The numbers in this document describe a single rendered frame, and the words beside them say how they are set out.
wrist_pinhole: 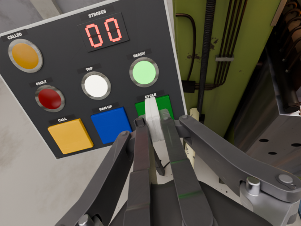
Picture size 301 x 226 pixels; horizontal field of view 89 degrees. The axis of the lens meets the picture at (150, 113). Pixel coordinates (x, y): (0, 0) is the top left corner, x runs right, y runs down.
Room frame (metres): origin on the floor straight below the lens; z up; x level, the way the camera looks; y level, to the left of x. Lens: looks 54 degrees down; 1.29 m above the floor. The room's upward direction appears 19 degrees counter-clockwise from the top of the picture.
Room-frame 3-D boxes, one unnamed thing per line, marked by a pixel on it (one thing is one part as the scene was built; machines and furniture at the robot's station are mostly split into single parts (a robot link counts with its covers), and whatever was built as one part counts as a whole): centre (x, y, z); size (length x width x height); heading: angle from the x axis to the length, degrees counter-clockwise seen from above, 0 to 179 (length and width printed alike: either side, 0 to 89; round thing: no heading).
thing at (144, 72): (0.24, -0.01, 1.09); 0.05 x 0.03 x 0.04; 59
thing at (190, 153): (0.22, -0.11, 0.62); 0.44 x 0.05 x 0.05; 149
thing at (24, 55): (0.30, 0.18, 1.16); 0.05 x 0.03 x 0.04; 59
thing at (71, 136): (0.22, 0.19, 1.01); 0.07 x 0.05 x 0.07; 84
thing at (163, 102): (0.20, -0.01, 1.01); 0.07 x 0.05 x 0.07; 84
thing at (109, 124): (0.21, 0.09, 1.01); 0.07 x 0.05 x 0.07; 84
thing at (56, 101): (0.26, 0.18, 1.09); 0.05 x 0.03 x 0.04; 59
